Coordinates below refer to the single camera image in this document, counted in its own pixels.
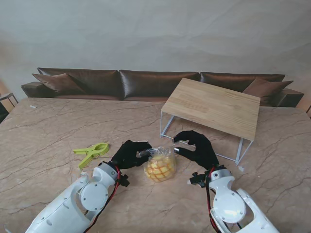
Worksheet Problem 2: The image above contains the lime green sealing clip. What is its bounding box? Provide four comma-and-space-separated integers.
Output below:
73, 143, 109, 170

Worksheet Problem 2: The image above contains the wooden shelf with white frame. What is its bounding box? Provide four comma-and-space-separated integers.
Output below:
159, 77, 261, 166

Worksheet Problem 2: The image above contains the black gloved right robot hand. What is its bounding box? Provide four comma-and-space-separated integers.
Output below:
173, 130, 220, 170

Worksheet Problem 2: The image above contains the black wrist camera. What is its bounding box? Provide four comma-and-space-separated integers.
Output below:
186, 170, 207, 189
119, 173, 130, 188

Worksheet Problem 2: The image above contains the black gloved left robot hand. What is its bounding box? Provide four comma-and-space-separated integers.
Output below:
110, 139, 153, 174

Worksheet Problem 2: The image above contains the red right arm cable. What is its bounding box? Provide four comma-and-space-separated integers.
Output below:
205, 167, 221, 233

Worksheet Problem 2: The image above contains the red left arm cable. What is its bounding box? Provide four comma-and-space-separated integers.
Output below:
84, 166, 121, 233

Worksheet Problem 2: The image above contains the brown square sofa cushion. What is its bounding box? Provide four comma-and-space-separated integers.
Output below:
32, 73, 86, 96
242, 77, 294, 98

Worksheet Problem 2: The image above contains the clear plastic bread bag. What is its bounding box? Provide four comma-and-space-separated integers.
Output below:
137, 146, 178, 183

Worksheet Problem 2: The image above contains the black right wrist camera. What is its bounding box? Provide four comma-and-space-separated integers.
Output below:
186, 170, 207, 189

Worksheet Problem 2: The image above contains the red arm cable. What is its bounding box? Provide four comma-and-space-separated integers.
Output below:
84, 166, 121, 233
205, 167, 221, 233

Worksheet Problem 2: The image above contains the dark metal side table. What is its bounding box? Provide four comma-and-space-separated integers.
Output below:
0, 91, 19, 115

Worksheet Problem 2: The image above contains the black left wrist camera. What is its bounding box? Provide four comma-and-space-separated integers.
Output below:
119, 173, 130, 188

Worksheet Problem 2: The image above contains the brown leather sofa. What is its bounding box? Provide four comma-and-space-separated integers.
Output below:
21, 67, 305, 108

